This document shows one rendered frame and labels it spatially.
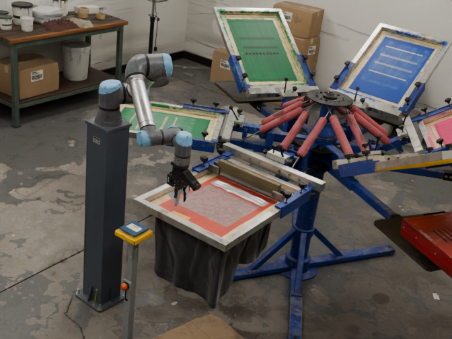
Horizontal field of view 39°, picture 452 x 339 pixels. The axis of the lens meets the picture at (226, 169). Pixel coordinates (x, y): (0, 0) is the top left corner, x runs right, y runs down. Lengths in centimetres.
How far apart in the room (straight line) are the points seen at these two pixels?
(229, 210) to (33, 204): 224
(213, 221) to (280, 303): 127
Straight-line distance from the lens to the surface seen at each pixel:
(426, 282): 493
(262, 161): 372
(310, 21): 742
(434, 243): 313
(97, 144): 360
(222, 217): 325
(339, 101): 406
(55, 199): 526
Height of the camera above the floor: 259
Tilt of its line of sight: 26 degrees down
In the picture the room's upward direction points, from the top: 7 degrees clockwise
